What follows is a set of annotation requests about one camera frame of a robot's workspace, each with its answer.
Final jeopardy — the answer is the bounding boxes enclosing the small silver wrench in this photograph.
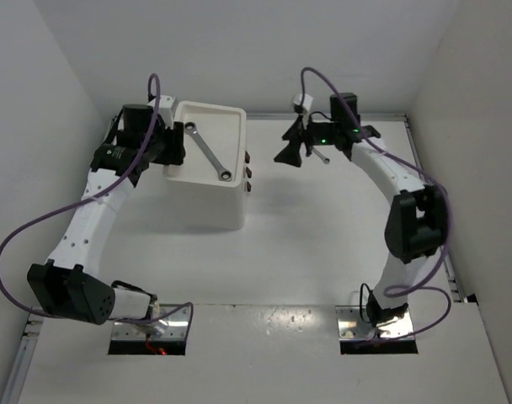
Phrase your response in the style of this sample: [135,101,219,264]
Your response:
[312,148,330,164]

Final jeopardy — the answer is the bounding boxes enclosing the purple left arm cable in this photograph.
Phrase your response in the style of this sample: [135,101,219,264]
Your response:
[0,73,194,324]

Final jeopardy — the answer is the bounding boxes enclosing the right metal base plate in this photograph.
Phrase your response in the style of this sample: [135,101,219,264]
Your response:
[336,306,415,343]

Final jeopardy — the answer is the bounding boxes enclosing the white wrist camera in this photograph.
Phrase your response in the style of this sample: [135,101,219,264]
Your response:
[157,95,177,127]
[293,93,313,114]

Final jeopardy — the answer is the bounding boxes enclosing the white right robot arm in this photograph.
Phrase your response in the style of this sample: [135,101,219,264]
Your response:
[274,94,448,326]

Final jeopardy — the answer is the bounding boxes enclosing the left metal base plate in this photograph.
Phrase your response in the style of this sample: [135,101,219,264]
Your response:
[110,303,193,343]

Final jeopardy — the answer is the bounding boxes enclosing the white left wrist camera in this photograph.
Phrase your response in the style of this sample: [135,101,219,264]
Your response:
[157,95,177,127]

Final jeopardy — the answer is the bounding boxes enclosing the white drawer organizer cabinet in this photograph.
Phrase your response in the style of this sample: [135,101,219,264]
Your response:
[163,101,248,231]

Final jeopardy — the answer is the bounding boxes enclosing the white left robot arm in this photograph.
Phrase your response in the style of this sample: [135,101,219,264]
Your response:
[27,96,251,327]

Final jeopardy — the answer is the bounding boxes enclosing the large silver ratchet wrench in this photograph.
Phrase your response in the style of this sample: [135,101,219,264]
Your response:
[184,121,232,182]

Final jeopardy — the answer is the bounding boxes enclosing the metal base plate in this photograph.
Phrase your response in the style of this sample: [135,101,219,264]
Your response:
[110,303,193,343]
[336,306,415,343]

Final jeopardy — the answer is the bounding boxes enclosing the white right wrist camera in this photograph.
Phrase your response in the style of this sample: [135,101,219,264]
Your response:
[293,93,313,114]

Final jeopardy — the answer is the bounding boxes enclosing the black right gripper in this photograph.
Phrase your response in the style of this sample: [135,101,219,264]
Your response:
[275,113,339,167]

